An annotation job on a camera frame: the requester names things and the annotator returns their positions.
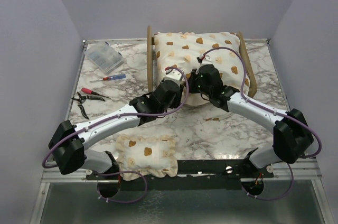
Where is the large bear print cushion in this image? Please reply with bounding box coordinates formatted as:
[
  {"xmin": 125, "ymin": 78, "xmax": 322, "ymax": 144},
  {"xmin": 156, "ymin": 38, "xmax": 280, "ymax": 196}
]
[{"xmin": 152, "ymin": 31, "xmax": 250, "ymax": 123}]

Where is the wooden pet bed frame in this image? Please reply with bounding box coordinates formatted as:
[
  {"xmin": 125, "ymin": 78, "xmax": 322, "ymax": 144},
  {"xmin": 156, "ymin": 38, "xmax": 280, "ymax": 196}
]
[{"xmin": 146, "ymin": 25, "xmax": 258, "ymax": 97}]

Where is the small bear print pillow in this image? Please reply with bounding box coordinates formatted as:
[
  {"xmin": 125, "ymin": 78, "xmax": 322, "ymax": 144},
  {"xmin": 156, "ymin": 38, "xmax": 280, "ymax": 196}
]
[{"xmin": 115, "ymin": 135, "xmax": 178, "ymax": 181}]

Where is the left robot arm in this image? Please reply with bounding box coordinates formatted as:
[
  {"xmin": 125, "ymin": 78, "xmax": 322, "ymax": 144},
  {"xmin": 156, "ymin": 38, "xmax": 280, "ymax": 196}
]
[{"xmin": 48, "ymin": 80, "xmax": 183, "ymax": 179}]

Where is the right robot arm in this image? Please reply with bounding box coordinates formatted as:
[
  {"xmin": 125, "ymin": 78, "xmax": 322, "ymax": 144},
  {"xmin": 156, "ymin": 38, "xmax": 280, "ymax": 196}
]
[{"xmin": 188, "ymin": 64, "xmax": 314, "ymax": 177}]

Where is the clear plastic screw box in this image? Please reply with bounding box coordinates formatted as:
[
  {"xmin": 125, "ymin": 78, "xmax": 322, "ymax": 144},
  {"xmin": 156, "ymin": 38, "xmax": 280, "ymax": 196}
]
[{"xmin": 84, "ymin": 42, "xmax": 125, "ymax": 75}]

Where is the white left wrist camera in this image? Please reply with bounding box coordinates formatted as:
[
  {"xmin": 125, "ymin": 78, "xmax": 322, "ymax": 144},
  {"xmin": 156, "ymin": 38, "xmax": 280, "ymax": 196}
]
[{"xmin": 164, "ymin": 67, "xmax": 183, "ymax": 85}]

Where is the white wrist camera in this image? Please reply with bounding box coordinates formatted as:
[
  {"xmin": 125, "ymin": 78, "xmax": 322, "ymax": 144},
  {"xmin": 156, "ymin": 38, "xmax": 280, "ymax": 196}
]
[
  {"xmin": 164, "ymin": 67, "xmax": 183, "ymax": 85},
  {"xmin": 197, "ymin": 54, "xmax": 213, "ymax": 66}
]

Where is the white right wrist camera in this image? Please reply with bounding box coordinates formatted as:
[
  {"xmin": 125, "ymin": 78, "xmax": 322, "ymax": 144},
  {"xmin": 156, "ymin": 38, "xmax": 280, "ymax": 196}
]
[{"xmin": 197, "ymin": 54, "xmax": 213, "ymax": 66}]

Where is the blue handled screwdriver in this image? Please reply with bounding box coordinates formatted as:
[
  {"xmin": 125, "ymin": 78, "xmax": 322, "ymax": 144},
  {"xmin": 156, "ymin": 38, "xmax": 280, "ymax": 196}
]
[{"xmin": 90, "ymin": 73, "xmax": 126, "ymax": 83}]

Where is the red handled screwdriver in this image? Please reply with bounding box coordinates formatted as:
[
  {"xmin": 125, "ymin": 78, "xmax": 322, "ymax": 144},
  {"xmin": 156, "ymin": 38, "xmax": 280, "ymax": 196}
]
[{"xmin": 81, "ymin": 88, "xmax": 110, "ymax": 99}]

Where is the black front mounting rail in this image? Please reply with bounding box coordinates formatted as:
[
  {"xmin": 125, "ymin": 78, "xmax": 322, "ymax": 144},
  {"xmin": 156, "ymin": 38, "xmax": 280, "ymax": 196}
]
[{"xmin": 86, "ymin": 159, "xmax": 274, "ymax": 191}]

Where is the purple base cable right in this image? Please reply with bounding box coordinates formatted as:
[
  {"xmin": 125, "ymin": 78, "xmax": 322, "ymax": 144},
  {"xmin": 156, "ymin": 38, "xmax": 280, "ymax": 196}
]
[{"xmin": 244, "ymin": 163, "xmax": 295, "ymax": 201}]

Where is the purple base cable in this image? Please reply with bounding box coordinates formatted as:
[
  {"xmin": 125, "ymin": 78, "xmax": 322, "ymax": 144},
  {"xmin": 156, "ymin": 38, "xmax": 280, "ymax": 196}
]
[
  {"xmin": 244, "ymin": 163, "xmax": 295, "ymax": 201},
  {"xmin": 91, "ymin": 170, "xmax": 149, "ymax": 204}
]

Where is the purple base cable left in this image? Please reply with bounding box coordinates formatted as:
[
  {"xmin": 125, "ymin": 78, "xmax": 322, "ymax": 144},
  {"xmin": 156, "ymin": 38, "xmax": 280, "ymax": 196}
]
[{"xmin": 91, "ymin": 170, "xmax": 149, "ymax": 204}]

